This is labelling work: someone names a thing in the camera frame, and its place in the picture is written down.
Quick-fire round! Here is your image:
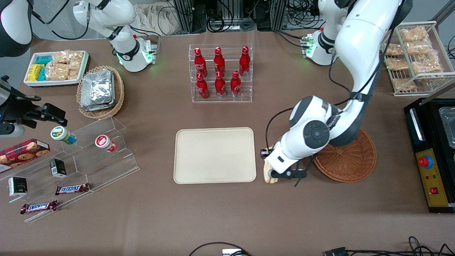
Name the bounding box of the black tangled cable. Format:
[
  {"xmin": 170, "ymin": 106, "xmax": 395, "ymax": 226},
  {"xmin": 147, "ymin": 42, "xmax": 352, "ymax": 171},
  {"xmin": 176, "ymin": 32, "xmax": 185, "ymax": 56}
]
[{"xmin": 347, "ymin": 236, "xmax": 455, "ymax": 256}]

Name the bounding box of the sandwich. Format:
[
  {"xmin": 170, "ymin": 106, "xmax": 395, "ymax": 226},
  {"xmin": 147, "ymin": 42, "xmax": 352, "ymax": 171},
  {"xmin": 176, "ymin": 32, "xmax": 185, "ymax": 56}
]
[{"xmin": 263, "ymin": 144, "xmax": 281, "ymax": 184}]

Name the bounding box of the clear acrylic stepped shelf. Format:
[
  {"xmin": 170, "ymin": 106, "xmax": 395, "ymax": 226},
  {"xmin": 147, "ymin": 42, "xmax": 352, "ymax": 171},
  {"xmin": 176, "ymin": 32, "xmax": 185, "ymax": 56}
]
[{"xmin": 0, "ymin": 116, "xmax": 140, "ymax": 224}]

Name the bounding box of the yellow snack pack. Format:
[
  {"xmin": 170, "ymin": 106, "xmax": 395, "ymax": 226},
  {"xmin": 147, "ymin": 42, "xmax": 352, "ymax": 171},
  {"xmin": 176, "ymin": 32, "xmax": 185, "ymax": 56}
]
[{"xmin": 28, "ymin": 64, "xmax": 45, "ymax": 81}]

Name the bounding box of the red tartan cookie box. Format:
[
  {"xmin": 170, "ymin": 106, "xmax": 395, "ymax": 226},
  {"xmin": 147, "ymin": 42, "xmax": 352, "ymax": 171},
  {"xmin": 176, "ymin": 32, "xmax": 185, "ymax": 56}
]
[{"xmin": 0, "ymin": 139, "xmax": 50, "ymax": 174}]

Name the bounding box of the Snickers chocolate bar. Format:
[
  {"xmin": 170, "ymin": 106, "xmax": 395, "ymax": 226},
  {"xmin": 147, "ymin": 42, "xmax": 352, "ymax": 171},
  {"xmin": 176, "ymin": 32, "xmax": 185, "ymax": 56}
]
[
  {"xmin": 55, "ymin": 183, "xmax": 90, "ymax": 196},
  {"xmin": 20, "ymin": 200, "xmax": 58, "ymax": 214}
]

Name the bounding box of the brown wicker basket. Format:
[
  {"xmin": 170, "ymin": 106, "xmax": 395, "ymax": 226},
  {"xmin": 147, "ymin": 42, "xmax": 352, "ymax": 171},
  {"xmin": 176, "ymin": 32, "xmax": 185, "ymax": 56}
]
[{"xmin": 313, "ymin": 128, "xmax": 377, "ymax": 183}]

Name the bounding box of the clear plastic container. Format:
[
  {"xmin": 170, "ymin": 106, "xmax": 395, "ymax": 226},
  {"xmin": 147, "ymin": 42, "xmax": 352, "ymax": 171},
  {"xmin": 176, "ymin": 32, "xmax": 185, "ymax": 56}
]
[{"xmin": 439, "ymin": 107, "xmax": 455, "ymax": 148}]

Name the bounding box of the red cola bottle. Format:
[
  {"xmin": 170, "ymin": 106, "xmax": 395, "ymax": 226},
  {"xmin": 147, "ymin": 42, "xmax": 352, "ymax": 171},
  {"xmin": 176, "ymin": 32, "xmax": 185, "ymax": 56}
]
[
  {"xmin": 196, "ymin": 73, "xmax": 210, "ymax": 99},
  {"xmin": 214, "ymin": 47, "xmax": 226, "ymax": 74},
  {"xmin": 194, "ymin": 47, "xmax": 208, "ymax": 77},
  {"xmin": 214, "ymin": 71, "xmax": 227, "ymax": 98},
  {"xmin": 230, "ymin": 71, "xmax": 242, "ymax": 97},
  {"xmin": 239, "ymin": 46, "xmax": 251, "ymax": 77}
]

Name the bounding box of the clear bag of crackers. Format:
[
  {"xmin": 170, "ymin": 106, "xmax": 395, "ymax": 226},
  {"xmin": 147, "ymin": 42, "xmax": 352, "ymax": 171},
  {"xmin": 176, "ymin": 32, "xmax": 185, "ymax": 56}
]
[
  {"xmin": 405, "ymin": 41, "xmax": 436, "ymax": 57},
  {"xmin": 69, "ymin": 52, "xmax": 84, "ymax": 70},
  {"xmin": 391, "ymin": 78, "xmax": 416, "ymax": 91},
  {"xmin": 385, "ymin": 58, "xmax": 409, "ymax": 71},
  {"xmin": 53, "ymin": 51, "xmax": 71, "ymax": 65},
  {"xmin": 412, "ymin": 59, "xmax": 443, "ymax": 75},
  {"xmin": 400, "ymin": 26, "xmax": 429, "ymax": 43},
  {"xmin": 384, "ymin": 43, "xmax": 404, "ymax": 57},
  {"xmin": 45, "ymin": 64, "xmax": 69, "ymax": 81}
]

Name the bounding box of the green lid sunflower cup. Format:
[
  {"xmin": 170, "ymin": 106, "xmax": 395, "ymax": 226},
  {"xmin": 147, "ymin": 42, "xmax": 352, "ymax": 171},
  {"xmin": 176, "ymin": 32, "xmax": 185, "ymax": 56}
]
[{"xmin": 50, "ymin": 126, "xmax": 77, "ymax": 145}]

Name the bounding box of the black looped cable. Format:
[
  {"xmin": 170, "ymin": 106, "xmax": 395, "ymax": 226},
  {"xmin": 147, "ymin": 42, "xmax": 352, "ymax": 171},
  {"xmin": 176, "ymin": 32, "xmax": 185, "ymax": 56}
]
[{"xmin": 188, "ymin": 242, "xmax": 251, "ymax": 256}]

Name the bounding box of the crumpled translucent plastic bag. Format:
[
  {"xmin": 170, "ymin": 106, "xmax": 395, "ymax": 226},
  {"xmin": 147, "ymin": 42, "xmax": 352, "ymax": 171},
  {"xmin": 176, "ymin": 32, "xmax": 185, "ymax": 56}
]
[{"xmin": 136, "ymin": 3, "xmax": 179, "ymax": 35}]

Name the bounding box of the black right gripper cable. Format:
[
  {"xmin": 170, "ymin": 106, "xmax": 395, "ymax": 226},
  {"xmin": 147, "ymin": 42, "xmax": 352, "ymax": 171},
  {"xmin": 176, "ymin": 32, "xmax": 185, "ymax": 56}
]
[{"xmin": 0, "ymin": 76, "xmax": 41, "ymax": 103}]

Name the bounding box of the clear acrylic bottle rack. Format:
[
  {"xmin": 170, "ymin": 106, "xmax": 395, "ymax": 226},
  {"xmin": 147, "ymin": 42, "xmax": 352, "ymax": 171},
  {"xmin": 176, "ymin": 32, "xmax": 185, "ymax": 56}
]
[{"xmin": 188, "ymin": 43, "xmax": 253, "ymax": 103}]

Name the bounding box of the small black carton box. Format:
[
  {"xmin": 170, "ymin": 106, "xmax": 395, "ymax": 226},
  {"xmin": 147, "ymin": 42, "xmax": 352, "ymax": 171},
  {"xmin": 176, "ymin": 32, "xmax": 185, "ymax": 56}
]
[
  {"xmin": 8, "ymin": 177, "xmax": 28, "ymax": 197},
  {"xmin": 49, "ymin": 159, "xmax": 67, "ymax": 178}
]

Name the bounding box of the black control box yellow panel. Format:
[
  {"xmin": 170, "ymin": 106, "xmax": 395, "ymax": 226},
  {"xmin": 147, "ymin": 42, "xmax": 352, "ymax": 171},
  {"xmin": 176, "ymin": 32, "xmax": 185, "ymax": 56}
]
[{"xmin": 403, "ymin": 98, "xmax": 455, "ymax": 214}]

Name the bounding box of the silver foil wrapped pack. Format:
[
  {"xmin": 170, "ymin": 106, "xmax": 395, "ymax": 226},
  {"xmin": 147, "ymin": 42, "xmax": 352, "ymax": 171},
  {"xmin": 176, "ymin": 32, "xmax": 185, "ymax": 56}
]
[
  {"xmin": 80, "ymin": 101, "xmax": 115, "ymax": 112},
  {"xmin": 81, "ymin": 69, "xmax": 114, "ymax": 106}
]

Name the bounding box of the light wicker basket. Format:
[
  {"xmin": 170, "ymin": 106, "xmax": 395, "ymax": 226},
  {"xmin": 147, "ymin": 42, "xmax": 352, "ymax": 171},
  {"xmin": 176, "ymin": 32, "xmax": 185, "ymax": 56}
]
[{"xmin": 76, "ymin": 66, "xmax": 125, "ymax": 119}]

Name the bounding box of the white rectangular snack tray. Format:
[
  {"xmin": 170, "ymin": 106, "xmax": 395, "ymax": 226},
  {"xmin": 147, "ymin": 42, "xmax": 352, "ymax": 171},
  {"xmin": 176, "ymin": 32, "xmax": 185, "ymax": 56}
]
[{"xmin": 23, "ymin": 50, "xmax": 90, "ymax": 87}]

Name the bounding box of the white wire rack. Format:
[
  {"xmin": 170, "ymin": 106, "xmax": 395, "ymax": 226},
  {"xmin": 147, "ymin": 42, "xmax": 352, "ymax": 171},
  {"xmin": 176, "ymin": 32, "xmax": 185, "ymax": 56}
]
[{"xmin": 381, "ymin": 21, "xmax": 455, "ymax": 97}]

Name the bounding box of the red lid yogurt cup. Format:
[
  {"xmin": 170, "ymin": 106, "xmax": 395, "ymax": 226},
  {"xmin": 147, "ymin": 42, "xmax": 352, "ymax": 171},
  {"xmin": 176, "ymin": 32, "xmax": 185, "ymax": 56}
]
[{"xmin": 95, "ymin": 134, "xmax": 118, "ymax": 153}]

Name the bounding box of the black cable plug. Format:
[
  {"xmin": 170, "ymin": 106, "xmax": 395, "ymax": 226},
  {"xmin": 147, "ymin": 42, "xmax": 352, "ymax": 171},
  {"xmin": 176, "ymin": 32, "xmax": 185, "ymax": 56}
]
[{"xmin": 323, "ymin": 247, "xmax": 349, "ymax": 256}]

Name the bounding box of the beige plastic serving tray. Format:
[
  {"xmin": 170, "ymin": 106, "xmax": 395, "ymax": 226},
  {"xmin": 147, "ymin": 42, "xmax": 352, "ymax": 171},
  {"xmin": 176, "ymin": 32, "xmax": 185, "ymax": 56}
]
[{"xmin": 173, "ymin": 127, "xmax": 257, "ymax": 184}]

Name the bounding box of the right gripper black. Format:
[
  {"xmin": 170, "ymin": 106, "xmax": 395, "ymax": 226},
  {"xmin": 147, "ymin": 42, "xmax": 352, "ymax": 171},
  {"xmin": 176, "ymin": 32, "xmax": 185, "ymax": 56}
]
[{"xmin": 0, "ymin": 94, "xmax": 67, "ymax": 129}]

